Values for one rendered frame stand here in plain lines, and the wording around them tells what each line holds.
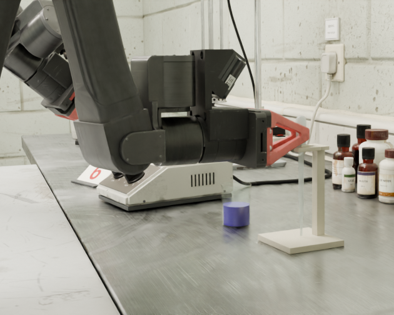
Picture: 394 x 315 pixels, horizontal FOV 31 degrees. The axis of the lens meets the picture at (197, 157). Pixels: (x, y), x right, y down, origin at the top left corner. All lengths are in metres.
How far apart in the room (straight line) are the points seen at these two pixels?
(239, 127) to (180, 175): 0.35
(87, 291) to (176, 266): 0.12
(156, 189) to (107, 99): 0.42
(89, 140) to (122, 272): 0.16
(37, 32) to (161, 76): 0.35
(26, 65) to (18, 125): 2.42
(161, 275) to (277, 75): 1.28
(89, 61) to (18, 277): 0.26
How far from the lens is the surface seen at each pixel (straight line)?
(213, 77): 0.82
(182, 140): 0.80
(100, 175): 1.39
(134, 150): 0.75
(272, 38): 2.05
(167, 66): 0.80
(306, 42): 1.85
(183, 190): 1.16
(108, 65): 0.75
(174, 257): 0.87
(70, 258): 0.89
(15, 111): 3.56
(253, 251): 0.89
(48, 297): 0.75
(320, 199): 0.93
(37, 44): 1.11
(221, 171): 1.19
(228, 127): 0.82
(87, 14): 0.74
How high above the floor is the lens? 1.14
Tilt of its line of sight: 8 degrees down
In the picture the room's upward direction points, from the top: 1 degrees counter-clockwise
